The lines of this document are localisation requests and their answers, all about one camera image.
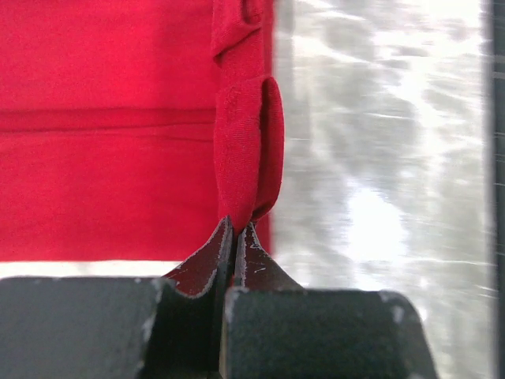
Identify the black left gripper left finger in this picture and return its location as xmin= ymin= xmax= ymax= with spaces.
xmin=1 ymin=219 xmax=234 ymax=378

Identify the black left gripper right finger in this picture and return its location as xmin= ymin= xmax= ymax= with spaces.
xmin=223 ymin=225 xmax=436 ymax=379

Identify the red t shirt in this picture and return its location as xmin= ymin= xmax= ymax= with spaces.
xmin=1 ymin=1 xmax=284 ymax=261

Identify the aluminium mounting rail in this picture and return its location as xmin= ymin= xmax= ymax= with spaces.
xmin=489 ymin=0 xmax=504 ymax=378

